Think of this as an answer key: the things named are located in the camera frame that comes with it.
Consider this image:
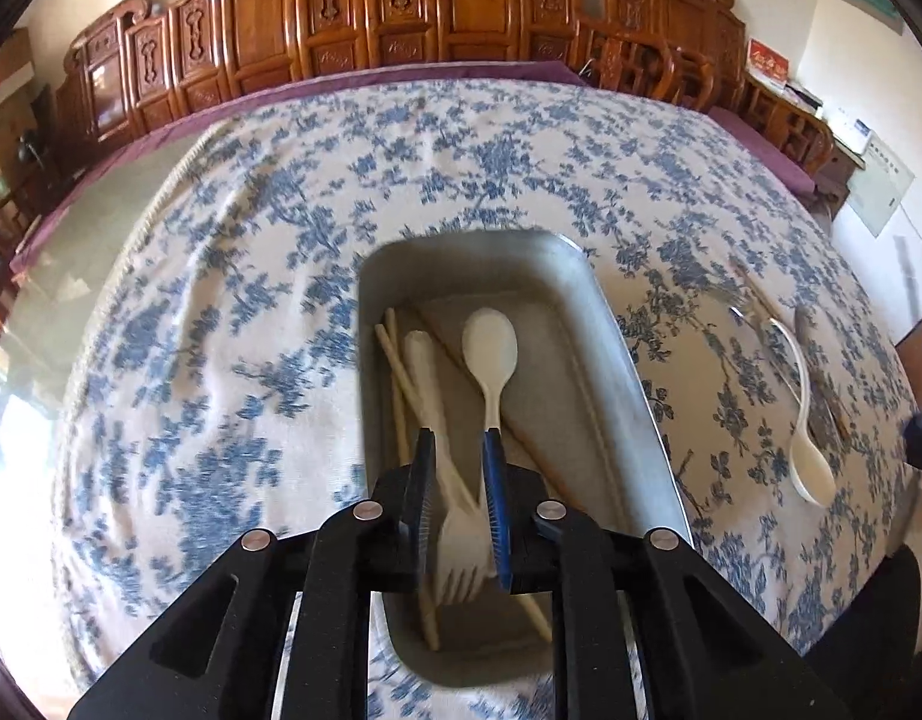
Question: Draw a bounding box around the white and blue box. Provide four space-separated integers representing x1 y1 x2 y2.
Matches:
831 112 878 155

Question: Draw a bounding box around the purple armchair cushion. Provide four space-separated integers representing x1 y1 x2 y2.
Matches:
704 105 818 196

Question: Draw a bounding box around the wooden chopstick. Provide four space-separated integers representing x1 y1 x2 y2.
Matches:
418 307 559 488
731 262 855 442
384 307 432 466
516 589 555 644
374 322 441 652

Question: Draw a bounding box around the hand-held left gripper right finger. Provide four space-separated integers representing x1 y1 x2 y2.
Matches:
482 427 859 720

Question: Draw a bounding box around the white plastic fork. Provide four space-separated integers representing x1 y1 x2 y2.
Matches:
402 330 493 606

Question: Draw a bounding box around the red gift box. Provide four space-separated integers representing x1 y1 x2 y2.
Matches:
747 37 792 91

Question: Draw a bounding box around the white wall panel door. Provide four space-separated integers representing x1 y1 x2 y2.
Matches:
846 131 918 239

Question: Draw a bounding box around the wooden side table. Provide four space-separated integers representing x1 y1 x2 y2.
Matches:
813 109 870 218

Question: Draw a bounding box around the black rounded object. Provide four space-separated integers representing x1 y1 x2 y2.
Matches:
806 540 922 662

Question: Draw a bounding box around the carved wooden armchair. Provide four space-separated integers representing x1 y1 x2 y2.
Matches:
573 0 837 173

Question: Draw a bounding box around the brown cardboard box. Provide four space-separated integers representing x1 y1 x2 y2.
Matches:
0 26 38 91

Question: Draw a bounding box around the white plastic spoon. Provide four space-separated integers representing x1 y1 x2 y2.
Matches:
461 307 519 436
768 319 838 507

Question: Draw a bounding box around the grey metal tray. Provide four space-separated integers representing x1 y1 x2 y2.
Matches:
358 231 694 687

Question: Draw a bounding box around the blue floral tablecloth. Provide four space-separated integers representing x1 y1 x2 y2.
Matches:
52 79 919 720

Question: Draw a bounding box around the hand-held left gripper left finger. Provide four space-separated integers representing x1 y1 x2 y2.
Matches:
67 427 439 720

